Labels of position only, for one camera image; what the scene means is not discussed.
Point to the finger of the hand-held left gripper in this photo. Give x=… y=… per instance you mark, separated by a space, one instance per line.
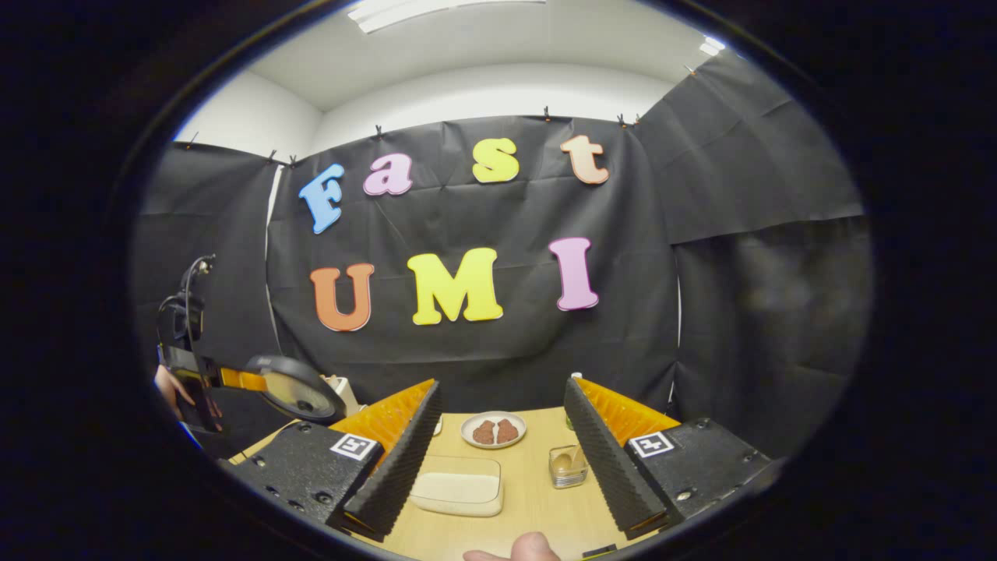
x=243 y=380

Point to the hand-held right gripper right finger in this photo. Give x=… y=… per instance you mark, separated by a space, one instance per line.
x=607 y=467

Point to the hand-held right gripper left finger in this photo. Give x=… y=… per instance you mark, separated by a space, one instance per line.
x=397 y=475

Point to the clear chopstick holder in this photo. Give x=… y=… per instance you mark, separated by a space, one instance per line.
x=568 y=471

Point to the wooden spoon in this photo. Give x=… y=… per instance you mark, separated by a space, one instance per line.
x=565 y=461

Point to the silver black rice cooker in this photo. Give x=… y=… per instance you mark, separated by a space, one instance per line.
x=300 y=393

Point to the clear plastic rice container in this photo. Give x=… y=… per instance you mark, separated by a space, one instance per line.
x=459 y=487

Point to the white utensil holder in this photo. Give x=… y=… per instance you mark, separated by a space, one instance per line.
x=343 y=393

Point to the green label drink bottle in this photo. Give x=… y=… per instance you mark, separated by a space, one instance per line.
x=576 y=377

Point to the brown meat piece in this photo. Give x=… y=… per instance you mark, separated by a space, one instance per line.
x=484 y=433
x=507 y=431

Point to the round white plate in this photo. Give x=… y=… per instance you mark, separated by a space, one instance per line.
x=493 y=430

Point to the black backdrop cloth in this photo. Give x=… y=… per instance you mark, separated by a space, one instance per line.
x=467 y=335

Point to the long ceiling light panel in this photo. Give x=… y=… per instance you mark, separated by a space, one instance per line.
x=436 y=9

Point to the small ceiling light panel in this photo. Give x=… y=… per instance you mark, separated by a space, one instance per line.
x=711 y=45

